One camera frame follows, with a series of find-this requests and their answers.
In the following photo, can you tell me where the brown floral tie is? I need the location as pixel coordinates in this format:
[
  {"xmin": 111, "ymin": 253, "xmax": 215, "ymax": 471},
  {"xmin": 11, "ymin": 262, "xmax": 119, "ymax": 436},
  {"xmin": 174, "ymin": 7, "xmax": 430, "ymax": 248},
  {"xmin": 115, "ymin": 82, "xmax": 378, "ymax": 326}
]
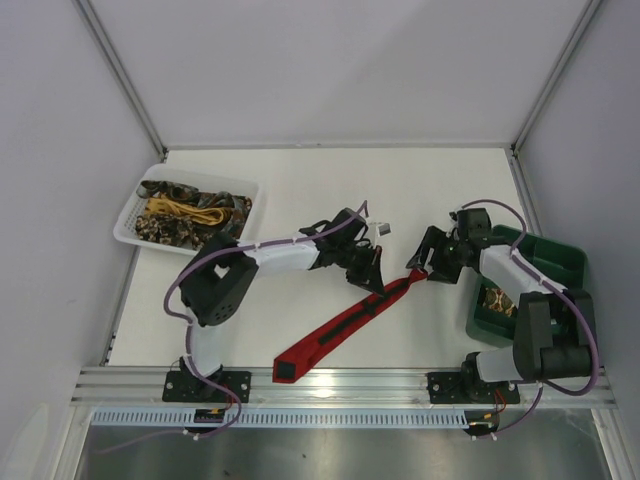
[{"xmin": 135, "ymin": 213, "xmax": 221, "ymax": 251}]

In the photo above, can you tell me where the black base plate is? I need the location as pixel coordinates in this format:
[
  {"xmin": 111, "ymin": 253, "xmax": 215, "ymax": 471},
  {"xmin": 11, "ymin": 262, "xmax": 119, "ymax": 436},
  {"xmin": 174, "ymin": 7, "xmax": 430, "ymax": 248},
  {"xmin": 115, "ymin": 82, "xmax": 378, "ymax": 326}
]
[
  {"xmin": 426, "ymin": 371, "xmax": 520, "ymax": 405},
  {"xmin": 162, "ymin": 370, "xmax": 251, "ymax": 403}
]

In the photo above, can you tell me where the aluminium mounting rail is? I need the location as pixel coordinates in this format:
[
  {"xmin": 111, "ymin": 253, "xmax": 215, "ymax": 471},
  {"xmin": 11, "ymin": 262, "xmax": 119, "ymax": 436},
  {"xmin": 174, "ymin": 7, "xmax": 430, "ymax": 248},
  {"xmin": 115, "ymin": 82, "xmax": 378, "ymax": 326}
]
[{"xmin": 69, "ymin": 364, "xmax": 619, "ymax": 409}]

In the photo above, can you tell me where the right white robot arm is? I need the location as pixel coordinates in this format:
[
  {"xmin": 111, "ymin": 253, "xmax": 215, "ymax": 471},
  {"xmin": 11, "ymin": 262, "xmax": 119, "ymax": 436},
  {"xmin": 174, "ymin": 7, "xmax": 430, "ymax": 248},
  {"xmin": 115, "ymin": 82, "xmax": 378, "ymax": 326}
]
[{"xmin": 407, "ymin": 200, "xmax": 601, "ymax": 397}]

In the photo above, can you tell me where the red necktie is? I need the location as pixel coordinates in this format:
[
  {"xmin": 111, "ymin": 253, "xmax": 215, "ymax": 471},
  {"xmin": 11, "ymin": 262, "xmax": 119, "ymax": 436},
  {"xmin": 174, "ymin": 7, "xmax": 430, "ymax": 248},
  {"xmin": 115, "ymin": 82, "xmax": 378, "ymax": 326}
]
[{"xmin": 272, "ymin": 269, "xmax": 428, "ymax": 384}]

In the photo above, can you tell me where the rolled patterned tie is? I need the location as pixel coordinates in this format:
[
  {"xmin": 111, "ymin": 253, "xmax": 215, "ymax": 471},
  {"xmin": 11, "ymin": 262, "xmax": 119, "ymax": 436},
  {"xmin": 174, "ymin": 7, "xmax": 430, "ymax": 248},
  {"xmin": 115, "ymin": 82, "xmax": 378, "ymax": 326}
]
[{"xmin": 482, "ymin": 287, "xmax": 517, "ymax": 317}]

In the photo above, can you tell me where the dark multicolour patterned tie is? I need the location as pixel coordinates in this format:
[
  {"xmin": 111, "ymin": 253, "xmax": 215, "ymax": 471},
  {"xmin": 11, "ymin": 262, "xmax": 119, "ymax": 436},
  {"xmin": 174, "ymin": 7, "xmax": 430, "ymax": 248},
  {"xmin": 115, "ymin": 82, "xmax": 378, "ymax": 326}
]
[{"xmin": 136, "ymin": 180, "xmax": 253, "ymax": 239}]

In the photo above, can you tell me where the white plastic basket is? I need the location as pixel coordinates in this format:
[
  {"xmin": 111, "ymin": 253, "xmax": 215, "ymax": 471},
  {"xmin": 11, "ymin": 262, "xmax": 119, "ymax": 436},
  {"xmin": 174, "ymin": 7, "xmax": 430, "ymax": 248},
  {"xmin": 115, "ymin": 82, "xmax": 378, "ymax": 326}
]
[{"xmin": 113, "ymin": 164, "xmax": 263, "ymax": 256}]

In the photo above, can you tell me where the yellow patterned tie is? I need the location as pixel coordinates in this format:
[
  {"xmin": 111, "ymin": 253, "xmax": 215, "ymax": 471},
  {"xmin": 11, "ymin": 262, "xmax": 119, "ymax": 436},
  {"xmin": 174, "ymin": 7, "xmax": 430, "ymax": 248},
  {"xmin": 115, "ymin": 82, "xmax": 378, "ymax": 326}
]
[{"xmin": 144, "ymin": 197, "xmax": 232, "ymax": 226}]

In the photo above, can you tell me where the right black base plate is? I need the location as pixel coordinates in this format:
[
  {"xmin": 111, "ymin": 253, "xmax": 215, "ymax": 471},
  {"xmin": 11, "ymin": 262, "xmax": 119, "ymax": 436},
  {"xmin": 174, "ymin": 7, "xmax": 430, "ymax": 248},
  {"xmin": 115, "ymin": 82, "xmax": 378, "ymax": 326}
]
[{"xmin": 426, "ymin": 371, "xmax": 520, "ymax": 405}]

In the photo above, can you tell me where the white slotted cable duct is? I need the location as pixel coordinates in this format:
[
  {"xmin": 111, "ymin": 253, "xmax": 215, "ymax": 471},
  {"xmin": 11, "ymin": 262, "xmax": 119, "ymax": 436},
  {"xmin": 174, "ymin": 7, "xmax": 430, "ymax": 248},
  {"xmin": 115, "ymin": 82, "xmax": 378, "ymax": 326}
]
[{"xmin": 91, "ymin": 407, "xmax": 469, "ymax": 429}]

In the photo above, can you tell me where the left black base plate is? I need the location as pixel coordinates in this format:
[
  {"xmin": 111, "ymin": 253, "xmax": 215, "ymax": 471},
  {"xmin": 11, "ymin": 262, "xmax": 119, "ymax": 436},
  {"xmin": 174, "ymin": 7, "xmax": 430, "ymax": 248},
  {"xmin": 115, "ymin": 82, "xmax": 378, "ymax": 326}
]
[{"xmin": 162, "ymin": 370, "xmax": 251, "ymax": 403}]

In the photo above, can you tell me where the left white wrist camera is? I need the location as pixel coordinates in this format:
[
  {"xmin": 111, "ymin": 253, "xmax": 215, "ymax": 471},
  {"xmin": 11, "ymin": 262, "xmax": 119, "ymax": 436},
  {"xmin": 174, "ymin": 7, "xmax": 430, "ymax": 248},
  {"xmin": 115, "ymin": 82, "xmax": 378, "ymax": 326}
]
[{"xmin": 367, "ymin": 221, "xmax": 391, "ymax": 239}]

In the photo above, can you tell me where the green divided organizer tray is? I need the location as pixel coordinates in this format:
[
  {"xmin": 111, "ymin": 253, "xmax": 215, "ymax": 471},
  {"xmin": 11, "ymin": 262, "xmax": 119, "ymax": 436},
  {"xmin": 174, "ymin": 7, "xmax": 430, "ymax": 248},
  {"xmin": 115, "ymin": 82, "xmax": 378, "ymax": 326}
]
[{"xmin": 466, "ymin": 234, "xmax": 587, "ymax": 347}]

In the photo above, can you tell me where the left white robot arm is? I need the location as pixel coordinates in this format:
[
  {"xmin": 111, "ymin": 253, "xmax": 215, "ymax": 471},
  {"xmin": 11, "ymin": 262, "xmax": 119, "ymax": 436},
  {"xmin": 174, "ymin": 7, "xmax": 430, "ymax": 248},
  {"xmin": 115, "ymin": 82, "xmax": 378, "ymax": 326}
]
[{"xmin": 174, "ymin": 206, "xmax": 384, "ymax": 386}]

